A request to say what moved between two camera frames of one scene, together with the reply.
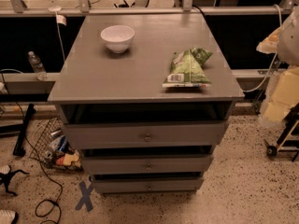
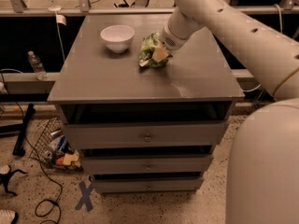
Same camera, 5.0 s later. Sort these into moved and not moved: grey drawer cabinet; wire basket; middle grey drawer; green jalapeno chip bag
Moved: green jalapeno chip bag
Not moved: wire basket; middle grey drawer; grey drawer cabinet
